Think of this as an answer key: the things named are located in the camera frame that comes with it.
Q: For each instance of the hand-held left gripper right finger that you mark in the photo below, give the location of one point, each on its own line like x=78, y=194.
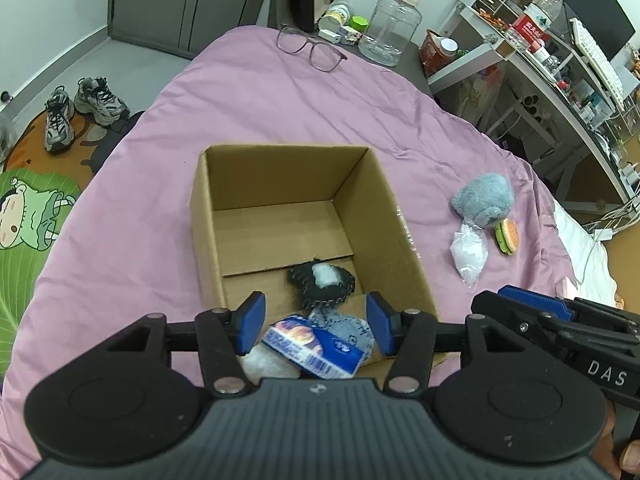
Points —
x=380, y=327

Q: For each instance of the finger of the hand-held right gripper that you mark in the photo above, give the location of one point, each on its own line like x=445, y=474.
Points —
x=515, y=317
x=537, y=302

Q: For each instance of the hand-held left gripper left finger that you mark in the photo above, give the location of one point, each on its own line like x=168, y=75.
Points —
x=251, y=322

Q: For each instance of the blue tissue pack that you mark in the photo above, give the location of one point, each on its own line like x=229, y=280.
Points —
x=310, y=352

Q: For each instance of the brown cardboard box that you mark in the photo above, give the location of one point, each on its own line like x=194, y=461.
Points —
x=280, y=180

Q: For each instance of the person's right hand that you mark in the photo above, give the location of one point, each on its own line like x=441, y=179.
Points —
x=606, y=445

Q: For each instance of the white plastic bag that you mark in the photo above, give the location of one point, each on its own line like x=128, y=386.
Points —
x=265, y=364

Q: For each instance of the burger plush toy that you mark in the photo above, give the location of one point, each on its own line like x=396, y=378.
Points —
x=509, y=236

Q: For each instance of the small white plastic packet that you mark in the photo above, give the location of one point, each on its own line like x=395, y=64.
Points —
x=327, y=274

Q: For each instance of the white bedding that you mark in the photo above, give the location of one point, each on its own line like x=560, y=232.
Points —
x=580, y=240

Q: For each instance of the clear bag of white filling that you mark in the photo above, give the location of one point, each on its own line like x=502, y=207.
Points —
x=470, y=256

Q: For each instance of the grey plush toy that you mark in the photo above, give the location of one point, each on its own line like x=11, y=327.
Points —
x=482, y=197

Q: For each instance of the white desk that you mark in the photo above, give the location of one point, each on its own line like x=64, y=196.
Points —
x=545, y=87

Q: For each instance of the pink bed sheet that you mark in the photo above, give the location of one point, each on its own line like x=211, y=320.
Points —
x=280, y=105

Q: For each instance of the white keyboard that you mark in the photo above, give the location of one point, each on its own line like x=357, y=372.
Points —
x=597, y=62

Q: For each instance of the green cartoon rug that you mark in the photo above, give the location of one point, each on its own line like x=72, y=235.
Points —
x=30, y=210

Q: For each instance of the dark nightstand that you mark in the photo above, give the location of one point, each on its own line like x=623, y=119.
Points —
x=410, y=67

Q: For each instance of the grey sneaker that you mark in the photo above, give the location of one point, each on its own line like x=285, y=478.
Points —
x=100, y=100
x=57, y=120

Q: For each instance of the orange floor mat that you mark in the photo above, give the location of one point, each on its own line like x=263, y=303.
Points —
x=35, y=145

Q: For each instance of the red label water bottle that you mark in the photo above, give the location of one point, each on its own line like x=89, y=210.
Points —
x=532, y=22

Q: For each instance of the purple-framed glasses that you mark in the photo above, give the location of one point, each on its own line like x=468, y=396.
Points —
x=309, y=46

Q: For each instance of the clear plastic water jug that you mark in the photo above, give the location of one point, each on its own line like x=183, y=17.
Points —
x=387, y=25

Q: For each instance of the black monitor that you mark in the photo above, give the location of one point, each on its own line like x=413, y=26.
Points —
x=600, y=5

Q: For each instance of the green lid container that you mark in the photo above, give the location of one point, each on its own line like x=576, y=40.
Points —
x=359, y=24

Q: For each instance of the white round jar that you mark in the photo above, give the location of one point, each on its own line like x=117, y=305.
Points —
x=335, y=14

